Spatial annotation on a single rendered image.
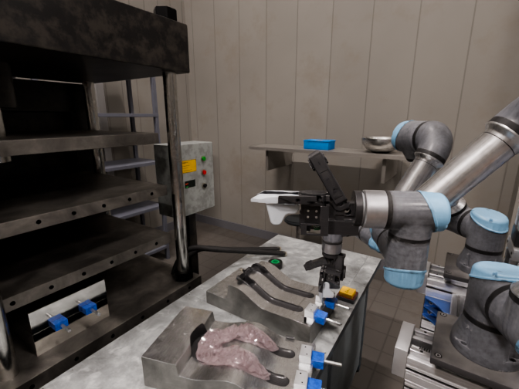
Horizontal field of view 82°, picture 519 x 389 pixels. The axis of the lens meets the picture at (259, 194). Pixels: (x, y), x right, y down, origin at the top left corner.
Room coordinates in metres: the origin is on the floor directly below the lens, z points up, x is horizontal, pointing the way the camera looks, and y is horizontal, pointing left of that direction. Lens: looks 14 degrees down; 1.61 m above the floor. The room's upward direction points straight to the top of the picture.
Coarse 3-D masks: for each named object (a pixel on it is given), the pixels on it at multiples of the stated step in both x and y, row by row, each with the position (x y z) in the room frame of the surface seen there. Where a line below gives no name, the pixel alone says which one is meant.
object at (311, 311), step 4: (308, 304) 1.00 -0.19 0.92; (312, 304) 1.00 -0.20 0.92; (308, 308) 0.97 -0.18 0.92; (312, 308) 0.97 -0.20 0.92; (316, 308) 0.97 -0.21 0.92; (304, 312) 0.97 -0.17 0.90; (308, 312) 0.96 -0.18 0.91; (312, 312) 0.95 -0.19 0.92; (316, 312) 0.97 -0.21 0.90; (320, 312) 0.97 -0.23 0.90; (324, 312) 0.97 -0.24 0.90; (308, 316) 0.96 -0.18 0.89; (312, 316) 0.95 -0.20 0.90; (316, 316) 0.95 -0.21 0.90; (320, 316) 0.94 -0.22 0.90; (324, 316) 0.94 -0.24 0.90; (316, 320) 0.95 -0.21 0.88; (320, 320) 0.94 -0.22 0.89; (324, 320) 0.94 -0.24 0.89; (328, 320) 0.94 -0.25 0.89; (332, 320) 0.93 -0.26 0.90; (340, 324) 0.92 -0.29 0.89
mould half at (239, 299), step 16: (240, 272) 1.34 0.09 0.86; (256, 272) 1.21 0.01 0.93; (272, 272) 1.23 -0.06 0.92; (224, 288) 1.20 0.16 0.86; (240, 288) 1.09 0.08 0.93; (272, 288) 1.15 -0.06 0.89; (304, 288) 1.16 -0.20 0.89; (224, 304) 1.12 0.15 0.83; (240, 304) 1.08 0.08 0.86; (256, 304) 1.03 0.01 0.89; (272, 304) 1.05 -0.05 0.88; (304, 304) 1.04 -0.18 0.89; (320, 304) 1.04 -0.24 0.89; (256, 320) 1.03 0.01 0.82; (272, 320) 0.99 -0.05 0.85; (288, 320) 0.96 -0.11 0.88; (304, 336) 0.92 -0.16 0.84
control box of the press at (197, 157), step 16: (160, 144) 1.60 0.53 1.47; (192, 144) 1.66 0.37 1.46; (208, 144) 1.76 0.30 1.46; (160, 160) 1.61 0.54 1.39; (192, 160) 1.65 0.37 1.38; (208, 160) 1.76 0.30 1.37; (160, 176) 1.61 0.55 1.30; (192, 176) 1.65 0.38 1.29; (208, 176) 1.75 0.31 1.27; (192, 192) 1.64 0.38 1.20; (208, 192) 1.75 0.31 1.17; (160, 208) 1.62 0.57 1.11; (192, 208) 1.64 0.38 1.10; (192, 224) 1.70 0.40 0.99; (192, 240) 1.69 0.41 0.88; (192, 256) 1.68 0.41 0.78
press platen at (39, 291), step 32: (64, 224) 1.55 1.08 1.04; (96, 224) 1.55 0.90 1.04; (128, 224) 1.55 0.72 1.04; (0, 256) 1.15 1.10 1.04; (32, 256) 1.15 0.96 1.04; (64, 256) 1.15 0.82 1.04; (96, 256) 1.15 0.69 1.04; (128, 256) 1.22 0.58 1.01; (0, 288) 0.91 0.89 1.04; (32, 288) 0.91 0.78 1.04
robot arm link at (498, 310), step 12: (516, 288) 0.52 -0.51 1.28; (504, 300) 0.55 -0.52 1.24; (516, 300) 0.51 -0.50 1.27; (492, 312) 0.56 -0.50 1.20; (504, 312) 0.53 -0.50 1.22; (516, 312) 0.50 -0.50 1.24; (504, 324) 0.52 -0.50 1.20; (516, 324) 0.50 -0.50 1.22; (504, 336) 0.52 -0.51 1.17; (516, 336) 0.49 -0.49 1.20; (516, 348) 0.48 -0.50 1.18
